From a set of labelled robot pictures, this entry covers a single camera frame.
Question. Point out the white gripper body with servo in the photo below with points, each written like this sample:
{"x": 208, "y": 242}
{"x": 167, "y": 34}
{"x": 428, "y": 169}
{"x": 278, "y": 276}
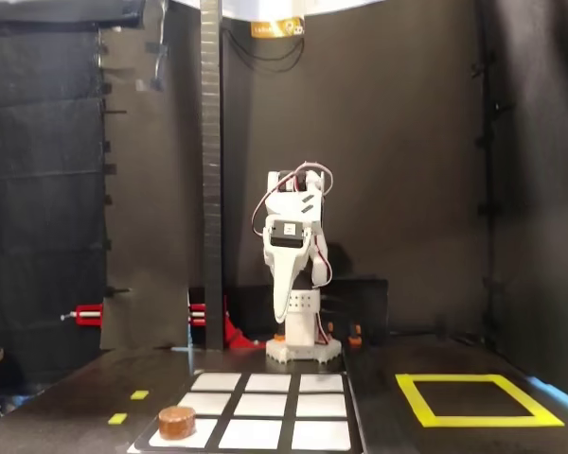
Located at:
{"x": 284, "y": 254}

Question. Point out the white fixed gripper finger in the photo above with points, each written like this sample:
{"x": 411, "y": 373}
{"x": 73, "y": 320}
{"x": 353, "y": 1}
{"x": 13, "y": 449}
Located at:
{"x": 281, "y": 288}

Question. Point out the brown round puck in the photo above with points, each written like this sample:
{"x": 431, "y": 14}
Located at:
{"x": 176, "y": 423}

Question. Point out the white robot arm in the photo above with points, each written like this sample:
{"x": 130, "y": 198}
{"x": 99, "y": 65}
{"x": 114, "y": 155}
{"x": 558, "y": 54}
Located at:
{"x": 291, "y": 203}

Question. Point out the orange black spring clamp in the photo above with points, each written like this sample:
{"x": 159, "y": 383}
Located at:
{"x": 330, "y": 327}
{"x": 355, "y": 336}
{"x": 279, "y": 337}

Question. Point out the black box behind robot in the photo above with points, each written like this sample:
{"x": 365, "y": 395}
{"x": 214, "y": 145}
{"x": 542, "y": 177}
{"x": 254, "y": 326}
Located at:
{"x": 364, "y": 302}

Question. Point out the tall black segmented pole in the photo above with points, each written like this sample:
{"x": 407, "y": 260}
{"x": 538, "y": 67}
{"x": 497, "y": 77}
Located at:
{"x": 211, "y": 189}

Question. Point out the black mat with white squares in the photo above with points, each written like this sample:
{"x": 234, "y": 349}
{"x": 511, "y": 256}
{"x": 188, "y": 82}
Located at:
{"x": 267, "y": 383}

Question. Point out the grey paper sheet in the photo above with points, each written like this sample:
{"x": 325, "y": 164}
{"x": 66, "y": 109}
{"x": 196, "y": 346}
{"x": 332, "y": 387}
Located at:
{"x": 147, "y": 213}

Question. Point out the small yellow tape piece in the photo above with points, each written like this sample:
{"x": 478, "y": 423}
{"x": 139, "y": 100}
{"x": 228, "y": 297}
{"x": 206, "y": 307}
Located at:
{"x": 117, "y": 418}
{"x": 139, "y": 395}

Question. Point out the thin black taped pole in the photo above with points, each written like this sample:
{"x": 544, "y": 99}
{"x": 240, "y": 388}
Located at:
{"x": 488, "y": 189}

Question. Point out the orange printed sticker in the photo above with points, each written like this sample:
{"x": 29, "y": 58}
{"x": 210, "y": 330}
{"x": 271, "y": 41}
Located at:
{"x": 265, "y": 30}

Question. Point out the white overhead sheet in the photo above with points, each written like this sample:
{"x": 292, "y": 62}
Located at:
{"x": 255, "y": 7}

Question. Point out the yellow tape square outline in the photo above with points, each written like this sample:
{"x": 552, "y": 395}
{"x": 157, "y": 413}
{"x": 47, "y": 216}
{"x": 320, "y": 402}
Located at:
{"x": 478, "y": 421}

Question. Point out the black fabric curtain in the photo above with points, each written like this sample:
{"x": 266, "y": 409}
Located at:
{"x": 47, "y": 213}

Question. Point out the blue table edge strip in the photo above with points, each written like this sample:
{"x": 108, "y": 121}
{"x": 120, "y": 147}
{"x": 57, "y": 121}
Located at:
{"x": 556, "y": 395}

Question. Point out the red pole mount bracket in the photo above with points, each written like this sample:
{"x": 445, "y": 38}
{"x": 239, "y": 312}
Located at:
{"x": 232, "y": 337}

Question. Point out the white perforated base plate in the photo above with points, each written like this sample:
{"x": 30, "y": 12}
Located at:
{"x": 307, "y": 354}

